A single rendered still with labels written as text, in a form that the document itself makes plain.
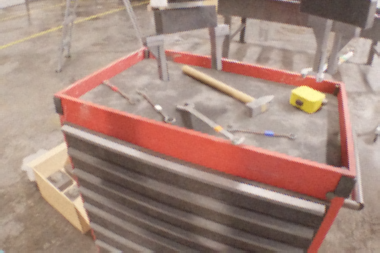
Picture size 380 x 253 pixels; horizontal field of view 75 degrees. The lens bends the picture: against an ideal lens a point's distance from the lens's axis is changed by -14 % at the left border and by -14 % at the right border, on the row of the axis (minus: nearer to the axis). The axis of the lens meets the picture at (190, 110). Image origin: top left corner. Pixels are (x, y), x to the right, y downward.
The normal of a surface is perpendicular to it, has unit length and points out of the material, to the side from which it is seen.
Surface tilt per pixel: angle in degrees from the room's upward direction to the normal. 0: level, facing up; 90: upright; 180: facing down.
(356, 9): 90
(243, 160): 90
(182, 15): 80
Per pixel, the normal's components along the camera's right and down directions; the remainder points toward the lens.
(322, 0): -0.74, 0.32
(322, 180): -0.41, 0.44
